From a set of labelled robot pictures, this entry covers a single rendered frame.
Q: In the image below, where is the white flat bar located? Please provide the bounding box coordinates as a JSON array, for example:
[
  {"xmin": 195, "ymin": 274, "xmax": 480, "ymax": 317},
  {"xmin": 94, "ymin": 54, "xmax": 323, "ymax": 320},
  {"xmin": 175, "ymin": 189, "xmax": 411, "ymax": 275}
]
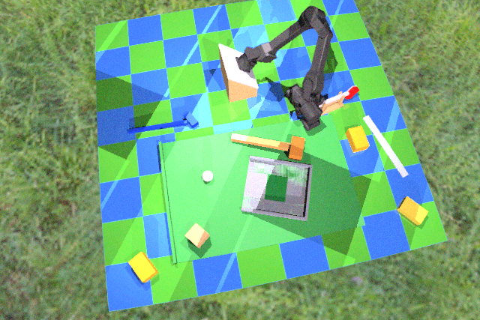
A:
[{"xmin": 363, "ymin": 115, "xmax": 409, "ymax": 177}]

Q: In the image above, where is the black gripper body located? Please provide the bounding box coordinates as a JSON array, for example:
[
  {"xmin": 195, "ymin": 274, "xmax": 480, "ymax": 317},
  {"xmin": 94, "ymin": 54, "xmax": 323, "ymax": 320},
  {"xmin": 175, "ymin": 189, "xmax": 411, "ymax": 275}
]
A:
[{"xmin": 285, "ymin": 89, "xmax": 320, "ymax": 131}]

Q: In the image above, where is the white golf ball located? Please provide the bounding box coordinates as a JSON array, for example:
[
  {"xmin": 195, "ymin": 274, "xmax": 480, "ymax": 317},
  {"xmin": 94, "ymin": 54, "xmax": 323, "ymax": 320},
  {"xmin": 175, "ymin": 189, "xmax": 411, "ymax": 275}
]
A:
[{"xmin": 202, "ymin": 171, "xmax": 213, "ymax": 181}]

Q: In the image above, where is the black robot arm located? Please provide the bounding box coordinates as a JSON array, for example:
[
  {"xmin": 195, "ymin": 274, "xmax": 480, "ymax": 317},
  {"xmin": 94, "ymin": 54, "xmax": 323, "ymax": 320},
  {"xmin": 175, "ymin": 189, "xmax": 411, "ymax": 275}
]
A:
[{"xmin": 235, "ymin": 6, "xmax": 333, "ymax": 124}]

